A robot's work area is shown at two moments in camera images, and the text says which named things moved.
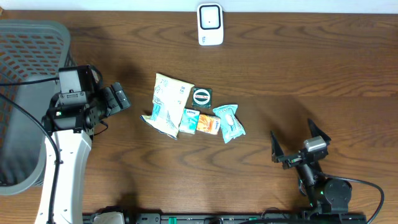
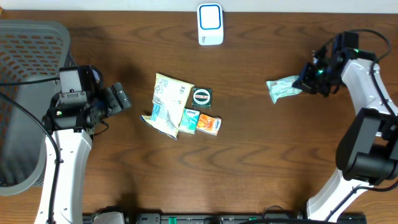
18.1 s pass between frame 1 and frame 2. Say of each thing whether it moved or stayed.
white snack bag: stayed
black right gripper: moved
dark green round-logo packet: stayed
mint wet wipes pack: moved
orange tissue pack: stayed
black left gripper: stayed
